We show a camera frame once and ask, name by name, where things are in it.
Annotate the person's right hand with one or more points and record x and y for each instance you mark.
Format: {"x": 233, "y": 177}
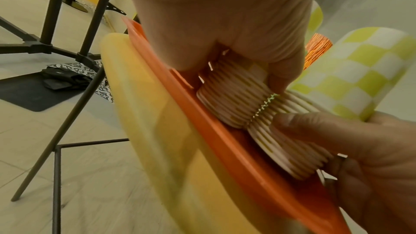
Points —
{"x": 383, "y": 166}

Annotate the person's left hand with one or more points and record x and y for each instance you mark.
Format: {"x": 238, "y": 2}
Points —
{"x": 221, "y": 14}

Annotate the striped paper cupcake liner stack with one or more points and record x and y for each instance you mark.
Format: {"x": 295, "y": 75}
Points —
{"x": 237, "y": 94}
{"x": 292, "y": 150}

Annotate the yellow checkered paper cup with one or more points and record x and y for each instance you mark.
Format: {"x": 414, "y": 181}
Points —
{"x": 314, "y": 19}
{"x": 360, "y": 71}

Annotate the orange striped cupcake liner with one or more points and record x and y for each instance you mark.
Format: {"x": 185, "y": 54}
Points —
{"x": 317, "y": 49}

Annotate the yellow plastic tray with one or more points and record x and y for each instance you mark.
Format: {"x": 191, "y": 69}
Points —
{"x": 152, "y": 114}

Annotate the orange plastic tray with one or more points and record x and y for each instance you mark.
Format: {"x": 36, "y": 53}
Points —
{"x": 227, "y": 138}

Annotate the black patterned fabric bag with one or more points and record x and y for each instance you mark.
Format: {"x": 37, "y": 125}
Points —
{"x": 65, "y": 76}

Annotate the black tripod stand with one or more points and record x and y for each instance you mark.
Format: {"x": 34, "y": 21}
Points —
{"x": 48, "y": 22}

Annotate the black floor mat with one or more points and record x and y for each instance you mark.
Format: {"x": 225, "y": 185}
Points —
{"x": 26, "y": 94}

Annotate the dark metal table leg frame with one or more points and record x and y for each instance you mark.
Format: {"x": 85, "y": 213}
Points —
{"x": 57, "y": 156}

